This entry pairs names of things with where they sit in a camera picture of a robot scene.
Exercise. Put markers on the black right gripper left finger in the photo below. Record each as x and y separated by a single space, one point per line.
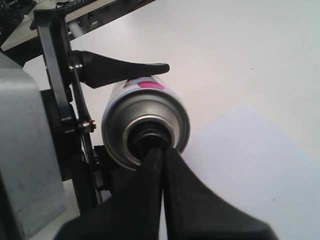
132 213

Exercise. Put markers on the white dotted spray paint can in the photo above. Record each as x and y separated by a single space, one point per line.
143 113

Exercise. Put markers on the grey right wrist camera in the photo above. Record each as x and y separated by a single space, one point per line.
31 189

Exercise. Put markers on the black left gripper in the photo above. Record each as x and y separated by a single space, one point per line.
67 114

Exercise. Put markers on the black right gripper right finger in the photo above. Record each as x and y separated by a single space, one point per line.
194 212

